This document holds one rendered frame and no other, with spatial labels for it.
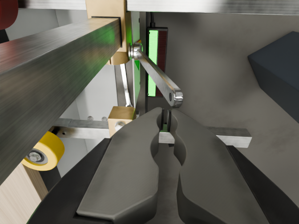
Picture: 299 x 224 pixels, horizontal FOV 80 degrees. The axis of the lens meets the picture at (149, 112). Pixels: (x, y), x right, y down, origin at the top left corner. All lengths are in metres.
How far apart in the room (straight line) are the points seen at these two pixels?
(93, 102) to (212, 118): 0.99
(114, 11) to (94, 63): 0.11
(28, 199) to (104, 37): 0.44
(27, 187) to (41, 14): 0.39
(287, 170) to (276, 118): 0.60
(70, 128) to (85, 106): 0.23
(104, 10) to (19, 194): 0.44
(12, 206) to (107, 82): 0.40
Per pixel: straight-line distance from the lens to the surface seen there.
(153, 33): 0.43
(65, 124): 0.43
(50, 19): 0.55
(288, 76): 0.97
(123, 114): 0.37
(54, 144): 0.38
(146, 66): 0.20
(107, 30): 0.20
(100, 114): 0.64
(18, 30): 0.45
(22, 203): 0.57
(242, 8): 0.28
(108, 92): 0.59
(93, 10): 0.27
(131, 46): 0.29
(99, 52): 0.18
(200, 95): 1.29
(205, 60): 1.21
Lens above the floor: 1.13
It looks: 57 degrees down
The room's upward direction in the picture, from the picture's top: 173 degrees counter-clockwise
